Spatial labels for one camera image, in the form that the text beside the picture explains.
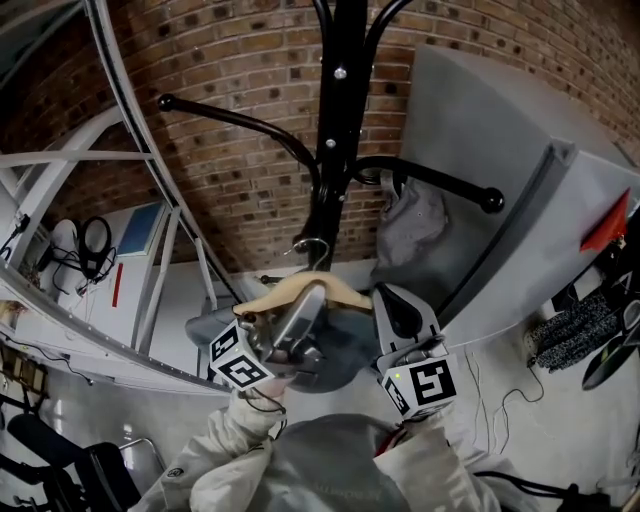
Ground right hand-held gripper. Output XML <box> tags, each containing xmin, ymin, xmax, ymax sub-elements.
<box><xmin>371</xmin><ymin>281</ymin><xmax>460</xmax><ymax>421</ymax></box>

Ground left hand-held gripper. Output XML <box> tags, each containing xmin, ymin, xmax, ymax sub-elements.
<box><xmin>208</xmin><ymin>284</ymin><xmax>330</xmax><ymax>392</ymax></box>

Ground grey t-shirt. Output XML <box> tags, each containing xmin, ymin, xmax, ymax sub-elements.
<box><xmin>184</xmin><ymin>298</ymin><xmax>384</xmax><ymax>395</ymax></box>

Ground wooden clothes hanger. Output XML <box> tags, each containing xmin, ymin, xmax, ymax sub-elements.
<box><xmin>232</xmin><ymin>238</ymin><xmax>375</xmax><ymax>321</ymax></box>

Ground person's right forearm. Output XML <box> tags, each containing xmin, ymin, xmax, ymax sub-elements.
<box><xmin>372</xmin><ymin>399</ymin><xmax>541</xmax><ymax>512</ymax></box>

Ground person's left forearm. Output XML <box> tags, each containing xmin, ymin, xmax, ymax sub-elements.
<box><xmin>130</xmin><ymin>382</ymin><xmax>291</xmax><ymax>512</ymax></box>

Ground grey hanging bag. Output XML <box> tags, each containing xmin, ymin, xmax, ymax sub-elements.
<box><xmin>368</xmin><ymin>173</ymin><xmax>452</xmax><ymax>287</ymax></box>

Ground person's torso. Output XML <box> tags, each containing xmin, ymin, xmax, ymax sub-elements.
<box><xmin>249</xmin><ymin>412</ymin><xmax>416</xmax><ymax>512</ymax></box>

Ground white box with blue panel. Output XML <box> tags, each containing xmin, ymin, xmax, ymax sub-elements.
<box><xmin>99</xmin><ymin>199</ymin><xmax>169</xmax><ymax>311</ymax></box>

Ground grey cabinet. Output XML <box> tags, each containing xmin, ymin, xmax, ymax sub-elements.
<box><xmin>368</xmin><ymin>42</ymin><xmax>640</xmax><ymax>347</ymax></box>

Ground black coat rack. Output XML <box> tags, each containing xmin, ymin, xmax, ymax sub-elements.
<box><xmin>156</xmin><ymin>0</ymin><xmax>506</xmax><ymax>301</ymax></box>

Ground brown wooden frames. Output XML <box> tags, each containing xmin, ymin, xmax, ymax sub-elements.
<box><xmin>0</xmin><ymin>343</ymin><xmax>50</xmax><ymax>404</ymax></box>

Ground red triangular sign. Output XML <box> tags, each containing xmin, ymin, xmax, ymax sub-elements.
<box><xmin>578</xmin><ymin>188</ymin><xmax>632</xmax><ymax>254</ymax></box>

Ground white metal shelf rack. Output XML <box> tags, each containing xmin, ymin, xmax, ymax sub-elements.
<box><xmin>0</xmin><ymin>0</ymin><xmax>244</xmax><ymax>399</ymax></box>

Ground thin floor cables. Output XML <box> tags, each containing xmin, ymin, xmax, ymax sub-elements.
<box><xmin>462</xmin><ymin>344</ymin><xmax>547</xmax><ymax>457</ymax></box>

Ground black cable on shelf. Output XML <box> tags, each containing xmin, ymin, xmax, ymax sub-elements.
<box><xmin>0</xmin><ymin>330</ymin><xmax>95</xmax><ymax>387</ymax></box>

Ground black metal frame chair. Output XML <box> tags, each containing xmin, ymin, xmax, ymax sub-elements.
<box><xmin>0</xmin><ymin>410</ymin><xmax>169</xmax><ymax>512</ymax></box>

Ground thick black cable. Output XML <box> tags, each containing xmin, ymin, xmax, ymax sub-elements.
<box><xmin>472</xmin><ymin>468</ymin><xmax>584</xmax><ymax>502</ymax></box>

